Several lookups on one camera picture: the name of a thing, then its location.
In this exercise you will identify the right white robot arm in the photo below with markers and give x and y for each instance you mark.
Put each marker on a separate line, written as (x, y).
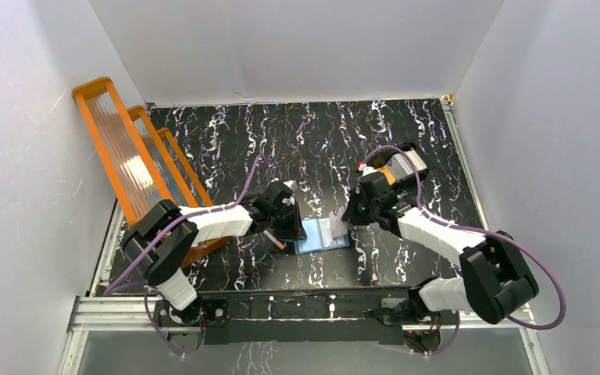
(495, 279)

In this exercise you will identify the black card box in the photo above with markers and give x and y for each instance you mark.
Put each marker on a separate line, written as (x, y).
(378, 159)

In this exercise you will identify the white striped credit card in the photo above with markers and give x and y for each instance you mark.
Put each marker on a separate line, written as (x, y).
(338, 227)

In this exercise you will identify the blue leather card holder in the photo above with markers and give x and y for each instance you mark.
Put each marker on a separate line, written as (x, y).
(318, 238)

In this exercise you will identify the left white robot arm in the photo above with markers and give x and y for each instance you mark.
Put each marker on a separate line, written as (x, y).
(158, 244)

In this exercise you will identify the white credit card stack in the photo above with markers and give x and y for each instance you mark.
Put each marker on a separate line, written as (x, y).
(406, 164)

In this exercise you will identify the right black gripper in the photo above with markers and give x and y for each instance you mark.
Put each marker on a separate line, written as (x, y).
(351, 215)

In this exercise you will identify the orange tiered organizer rack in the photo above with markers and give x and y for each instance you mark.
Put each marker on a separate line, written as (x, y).
(144, 164)

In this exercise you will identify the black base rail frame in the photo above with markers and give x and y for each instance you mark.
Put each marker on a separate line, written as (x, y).
(379, 314)

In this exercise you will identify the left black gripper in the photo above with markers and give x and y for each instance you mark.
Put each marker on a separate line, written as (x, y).
(290, 221)

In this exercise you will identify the white pink pen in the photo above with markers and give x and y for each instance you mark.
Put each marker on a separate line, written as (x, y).
(279, 244)

